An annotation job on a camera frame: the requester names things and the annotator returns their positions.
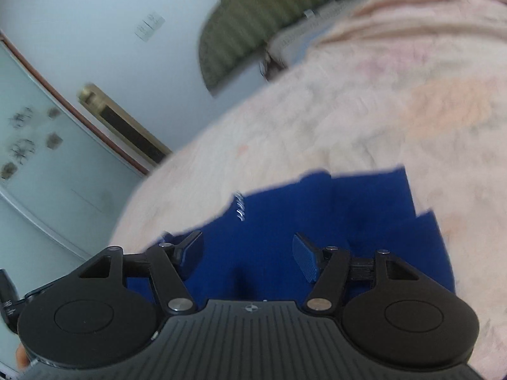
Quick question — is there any gold tower fan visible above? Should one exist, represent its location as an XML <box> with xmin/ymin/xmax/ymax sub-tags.
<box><xmin>76</xmin><ymin>83</ymin><xmax>172</xmax><ymax>166</ymax></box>

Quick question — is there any pink bed blanket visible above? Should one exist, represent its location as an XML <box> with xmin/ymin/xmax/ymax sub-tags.
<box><xmin>107</xmin><ymin>16</ymin><xmax>507</xmax><ymax>377</ymax></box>

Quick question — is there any white wall switch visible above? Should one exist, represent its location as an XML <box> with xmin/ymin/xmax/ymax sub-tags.
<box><xmin>134</xmin><ymin>12</ymin><xmax>166</xmax><ymax>43</ymax></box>

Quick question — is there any frosted glass door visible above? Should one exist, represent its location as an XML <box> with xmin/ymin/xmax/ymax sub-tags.
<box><xmin>0</xmin><ymin>41</ymin><xmax>145</xmax><ymax>373</ymax></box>

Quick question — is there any olive padded headboard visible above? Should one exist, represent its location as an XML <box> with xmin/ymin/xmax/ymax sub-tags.
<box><xmin>197</xmin><ymin>0</ymin><xmax>387</xmax><ymax>96</ymax></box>

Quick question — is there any blue beaded sweater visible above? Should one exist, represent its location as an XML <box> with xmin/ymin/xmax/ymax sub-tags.
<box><xmin>126</xmin><ymin>165</ymin><xmax>456</xmax><ymax>314</ymax></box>

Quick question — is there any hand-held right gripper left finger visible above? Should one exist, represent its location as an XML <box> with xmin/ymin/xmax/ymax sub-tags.
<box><xmin>77</xmin><ymin>230</ymin><xmax>204</xmax><ymax>318</ymax></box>

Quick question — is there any peach quilt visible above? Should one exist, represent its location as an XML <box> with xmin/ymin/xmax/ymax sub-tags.
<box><xmin>317</xmin><ymin>0</ymin><xmax>507</xmax><ymax>54</ymax></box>

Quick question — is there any beige pillow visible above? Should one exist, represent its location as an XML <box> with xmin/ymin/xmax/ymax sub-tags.
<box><xmin>259</xmin><ymin>0</ymin><xmax>371</xmax><ymax>84</ymax></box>

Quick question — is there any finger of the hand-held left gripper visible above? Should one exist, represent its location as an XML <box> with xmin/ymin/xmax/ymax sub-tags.
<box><xmin>23</xmin><ymin>279</ymin><xmax>66</xmax><ymax>302</ymax></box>

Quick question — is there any person's left hand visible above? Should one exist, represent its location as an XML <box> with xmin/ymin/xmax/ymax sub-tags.
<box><xmin>15</xmin><ymin>342</ymin><xmax>30</xmax><ymax>370</ymax></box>

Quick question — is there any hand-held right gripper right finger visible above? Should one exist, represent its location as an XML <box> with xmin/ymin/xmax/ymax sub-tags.
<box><xmin>292</xmin><ymin>233</ymin><xmax>421</xmax><ymax>318</ymax></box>

